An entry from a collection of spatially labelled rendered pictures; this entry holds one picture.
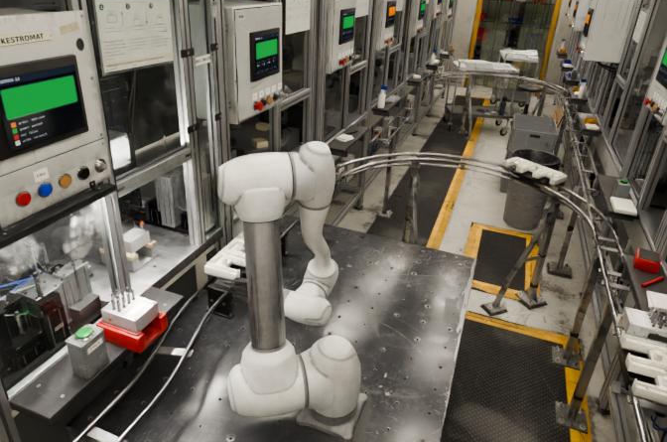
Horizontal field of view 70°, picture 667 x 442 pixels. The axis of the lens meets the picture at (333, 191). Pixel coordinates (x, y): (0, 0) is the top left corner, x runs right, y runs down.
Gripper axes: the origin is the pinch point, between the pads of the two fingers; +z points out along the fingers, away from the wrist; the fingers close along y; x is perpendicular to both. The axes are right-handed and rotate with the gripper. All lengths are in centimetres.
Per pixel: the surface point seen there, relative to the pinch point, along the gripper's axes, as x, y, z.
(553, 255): -239, -87, -141
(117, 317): 40.9, 12.6, 9.4
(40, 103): 45, 76, 17
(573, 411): -75, -80, -143
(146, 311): 36.1, 13.4, 3.0
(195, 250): -10.9, 2.9, 20.5
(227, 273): -6.7, -0.2, 2.9
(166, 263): 1.5, 3.1, 24.6
